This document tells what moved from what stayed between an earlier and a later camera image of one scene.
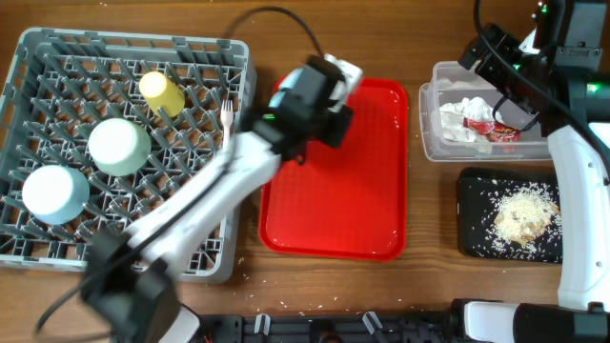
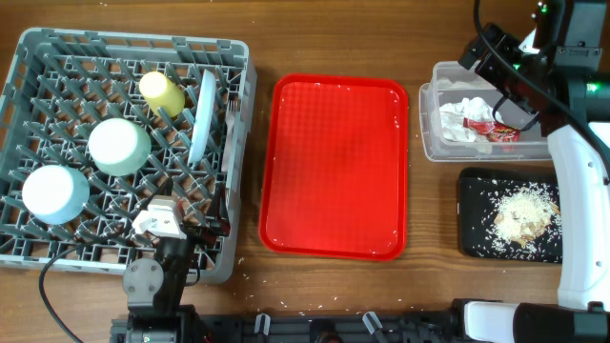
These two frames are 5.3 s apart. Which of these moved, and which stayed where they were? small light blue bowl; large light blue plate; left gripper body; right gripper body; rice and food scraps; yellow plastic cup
Moved: large light blue plate; left gripper body
Stayed: yellow plastic cup; right gripper body; rice and food scraps; small light blue bowl
